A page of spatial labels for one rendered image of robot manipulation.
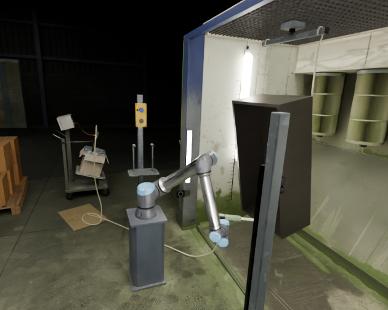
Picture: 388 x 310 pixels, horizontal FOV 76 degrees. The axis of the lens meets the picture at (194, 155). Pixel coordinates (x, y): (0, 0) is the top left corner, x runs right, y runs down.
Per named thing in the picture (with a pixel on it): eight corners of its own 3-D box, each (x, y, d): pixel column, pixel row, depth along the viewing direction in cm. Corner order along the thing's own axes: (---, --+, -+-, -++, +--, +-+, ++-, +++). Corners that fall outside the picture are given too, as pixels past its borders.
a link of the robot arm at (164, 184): (143, 187, 226) (206, 149, 189) (154, 181, 241) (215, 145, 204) (151, 202, 225) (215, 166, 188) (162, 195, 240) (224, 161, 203)
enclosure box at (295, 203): (266, 199, 287) (260, 93, 247) (310, 224, 236) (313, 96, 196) (241, 210, 274) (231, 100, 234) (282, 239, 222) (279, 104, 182)
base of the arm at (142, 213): (137, 221, 206) (136, 210, 204) (133, 211, 223) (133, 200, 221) (159, 218, 213) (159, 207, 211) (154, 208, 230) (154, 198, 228)
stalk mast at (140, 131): (143, 225, 321) (141, 95, 281) (143, 227, 316) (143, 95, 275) (138, 226, 319) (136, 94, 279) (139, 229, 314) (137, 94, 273)
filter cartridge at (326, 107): (337, 141, 318) (350, 73, 297) (331, 146, 291) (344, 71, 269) (308, 137, 340) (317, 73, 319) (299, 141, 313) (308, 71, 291)
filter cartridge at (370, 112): (350, 155, 249) (366, 67, 229) (337, 147, 284) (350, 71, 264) (390, 157, 243) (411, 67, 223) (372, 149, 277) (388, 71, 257)
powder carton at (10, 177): (-8, 188, 380) (-13, 165, 371) (15, 185, 394) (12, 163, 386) (-13, 197, 348) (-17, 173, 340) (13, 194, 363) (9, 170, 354)
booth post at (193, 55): (177, 223, 329) (183, 35, 273) (190, 221, 336) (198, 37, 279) (181, 230, 313) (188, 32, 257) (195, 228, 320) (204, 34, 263)
